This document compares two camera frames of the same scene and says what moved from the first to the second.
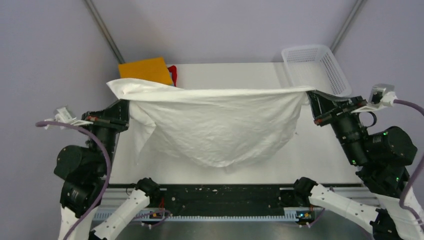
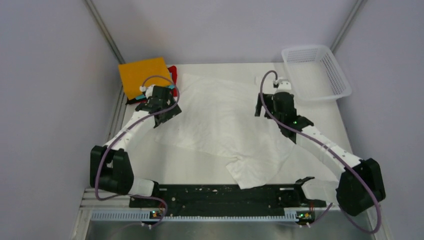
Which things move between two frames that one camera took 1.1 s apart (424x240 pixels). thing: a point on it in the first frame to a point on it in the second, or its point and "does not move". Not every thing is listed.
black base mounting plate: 226,200 does not move
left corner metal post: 105,32 does not move
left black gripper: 116,115 to 171,112
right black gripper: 323,108 to 268,99
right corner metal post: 345,26 does not move
